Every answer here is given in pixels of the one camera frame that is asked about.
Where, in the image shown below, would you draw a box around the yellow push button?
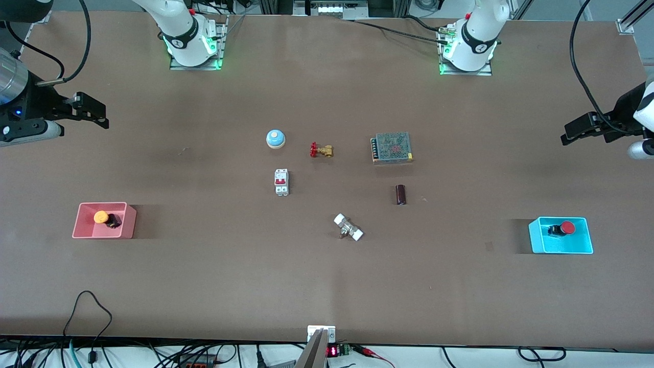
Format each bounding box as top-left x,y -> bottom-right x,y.
94,210 -> 122,229

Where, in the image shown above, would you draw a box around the pink plastic bin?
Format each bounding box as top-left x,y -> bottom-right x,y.
72,202 -> 137,240

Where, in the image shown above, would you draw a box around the cyan plastic bin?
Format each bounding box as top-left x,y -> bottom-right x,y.
528,216 -> 594,255

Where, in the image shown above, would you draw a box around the metal mesh power supply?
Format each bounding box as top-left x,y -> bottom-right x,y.
370,132 -> 414,165

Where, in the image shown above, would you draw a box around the grey electronics box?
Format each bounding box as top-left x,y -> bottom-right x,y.
293,0 -> 369,19

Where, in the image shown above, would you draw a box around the metal fitting white caps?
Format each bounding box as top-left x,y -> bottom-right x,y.
333,213 -> 364,242

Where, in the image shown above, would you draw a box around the red alligator clip lead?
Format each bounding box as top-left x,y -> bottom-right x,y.
355,346 -> 396,368

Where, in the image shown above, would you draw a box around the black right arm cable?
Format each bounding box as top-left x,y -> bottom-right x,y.
3,0 -> 92,85

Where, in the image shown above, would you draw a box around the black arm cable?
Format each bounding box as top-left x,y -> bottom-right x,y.
3,0 -> 92,85
570,0 -> 642,136

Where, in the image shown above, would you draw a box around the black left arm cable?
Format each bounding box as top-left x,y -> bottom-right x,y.
570,0 -> 642,136

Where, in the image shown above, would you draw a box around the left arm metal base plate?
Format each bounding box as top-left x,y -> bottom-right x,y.
438,25 -> 493,77

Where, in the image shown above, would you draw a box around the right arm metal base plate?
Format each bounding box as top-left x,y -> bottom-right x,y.
169,14 -> 228,71

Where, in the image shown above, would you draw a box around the black cable on table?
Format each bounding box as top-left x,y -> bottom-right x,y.
352,19 -> 446,43
403,14 -> 448,33

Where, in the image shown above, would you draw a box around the black looped cable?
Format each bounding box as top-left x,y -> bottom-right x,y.
62,290 -> 113,368

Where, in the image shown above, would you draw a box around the black coiled floor cable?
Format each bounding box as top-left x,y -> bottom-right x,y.
518,346 -> 567,363

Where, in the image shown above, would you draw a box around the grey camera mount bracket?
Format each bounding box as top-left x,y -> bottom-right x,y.
295,325 -> 337,368

